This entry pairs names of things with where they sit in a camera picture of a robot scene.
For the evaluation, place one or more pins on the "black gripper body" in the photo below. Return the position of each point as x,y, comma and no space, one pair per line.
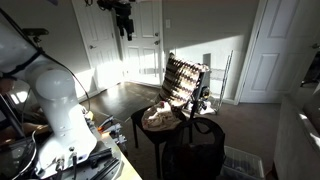
124,16

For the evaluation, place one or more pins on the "black mesh laundry basket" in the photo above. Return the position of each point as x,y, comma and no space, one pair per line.
193,156

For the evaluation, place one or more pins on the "white panel door with lever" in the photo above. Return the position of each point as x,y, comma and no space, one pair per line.
100,50

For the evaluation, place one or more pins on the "grey orange table clamp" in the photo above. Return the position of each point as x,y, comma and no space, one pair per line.
113,128

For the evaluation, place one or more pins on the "wide white panel door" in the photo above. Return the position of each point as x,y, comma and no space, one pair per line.
276,60

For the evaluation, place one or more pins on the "white light switch plate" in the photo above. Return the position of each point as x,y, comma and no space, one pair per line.
167,23

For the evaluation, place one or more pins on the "white panel door with deadbolt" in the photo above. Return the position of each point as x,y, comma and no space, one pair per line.
145,56

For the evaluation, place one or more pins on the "clear plastic storage bin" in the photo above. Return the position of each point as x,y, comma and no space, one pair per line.
243,163

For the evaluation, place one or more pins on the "silver deadbolt lock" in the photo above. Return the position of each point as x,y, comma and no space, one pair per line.
156,34

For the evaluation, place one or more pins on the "silver round door knob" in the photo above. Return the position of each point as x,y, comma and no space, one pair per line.
157,42

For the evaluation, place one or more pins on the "grey upholstered furniture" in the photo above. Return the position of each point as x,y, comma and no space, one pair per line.
295,146

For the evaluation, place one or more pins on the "peach shirt with red print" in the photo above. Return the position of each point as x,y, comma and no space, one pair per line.
160,118

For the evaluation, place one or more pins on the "black camera stand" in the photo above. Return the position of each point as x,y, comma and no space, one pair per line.
35,32

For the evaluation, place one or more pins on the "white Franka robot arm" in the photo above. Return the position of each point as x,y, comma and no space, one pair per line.
61,113

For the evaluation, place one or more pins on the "black metal rail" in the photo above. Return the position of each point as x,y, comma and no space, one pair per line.
101,156

